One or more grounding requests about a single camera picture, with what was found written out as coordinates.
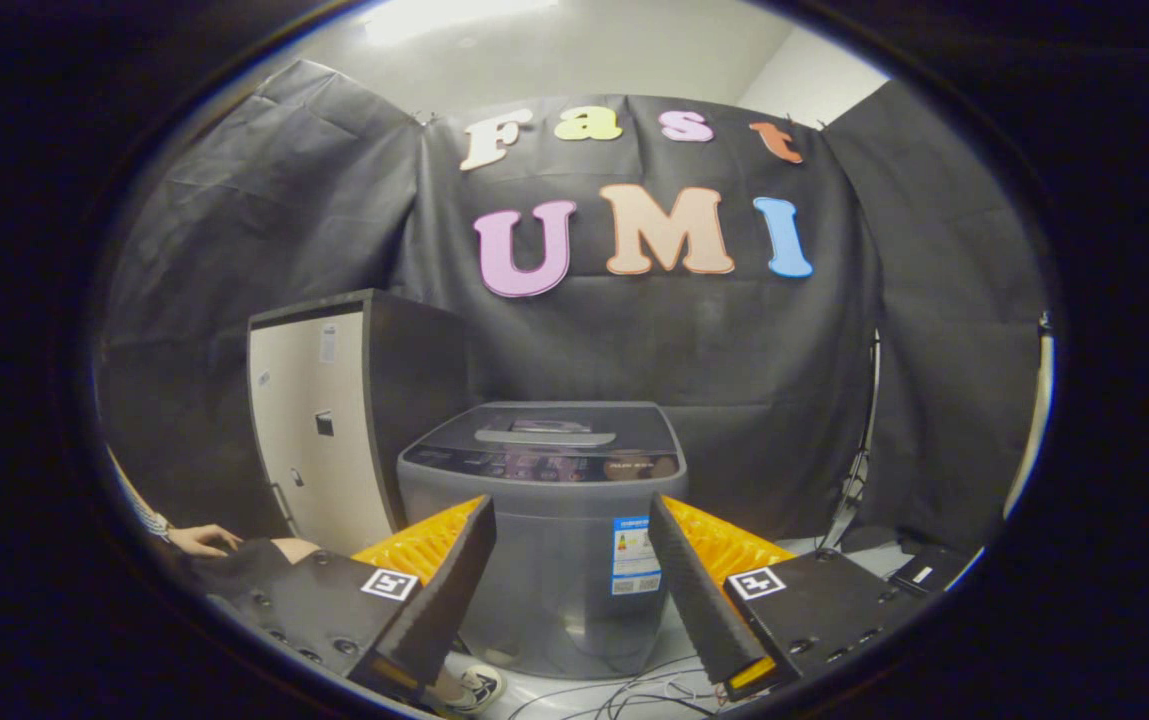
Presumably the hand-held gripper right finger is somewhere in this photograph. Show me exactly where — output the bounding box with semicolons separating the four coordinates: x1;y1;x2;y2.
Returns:
647;490;935;701

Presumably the person's shoe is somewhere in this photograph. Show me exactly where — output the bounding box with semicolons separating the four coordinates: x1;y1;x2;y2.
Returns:
432;663;507;714

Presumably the tangle of floor cables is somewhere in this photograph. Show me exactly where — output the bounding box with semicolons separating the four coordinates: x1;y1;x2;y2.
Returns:
504;652;727;720

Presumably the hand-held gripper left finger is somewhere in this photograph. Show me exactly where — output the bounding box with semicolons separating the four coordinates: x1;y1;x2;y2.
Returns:
209;495;498;703

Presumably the black backdrop cloth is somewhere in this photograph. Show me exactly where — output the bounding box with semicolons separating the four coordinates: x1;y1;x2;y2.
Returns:
99;58;1050;553

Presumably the grey washing machine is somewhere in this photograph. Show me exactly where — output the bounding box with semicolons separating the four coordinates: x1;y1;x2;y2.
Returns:
396;400;688;681

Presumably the black light stand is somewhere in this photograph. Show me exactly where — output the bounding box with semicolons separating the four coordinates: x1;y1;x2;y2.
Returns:
817;330;881;553

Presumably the dark cabinet with beige door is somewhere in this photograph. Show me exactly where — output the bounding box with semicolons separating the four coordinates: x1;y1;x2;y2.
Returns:
246;288;471;557

